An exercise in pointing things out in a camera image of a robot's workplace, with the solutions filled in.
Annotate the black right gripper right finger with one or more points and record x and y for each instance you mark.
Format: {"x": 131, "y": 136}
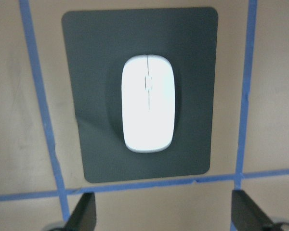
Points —
{"x": 246, "y": 215}

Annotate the black mousepad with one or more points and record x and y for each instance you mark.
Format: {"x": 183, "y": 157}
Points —
{"x": 98, "y": 43}

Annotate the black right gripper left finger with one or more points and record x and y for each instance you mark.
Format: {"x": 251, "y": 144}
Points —
{"x": 83, "y": 217}

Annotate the white computer mouse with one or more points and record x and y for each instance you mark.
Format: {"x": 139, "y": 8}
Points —
{"x": 148, "y": 103}

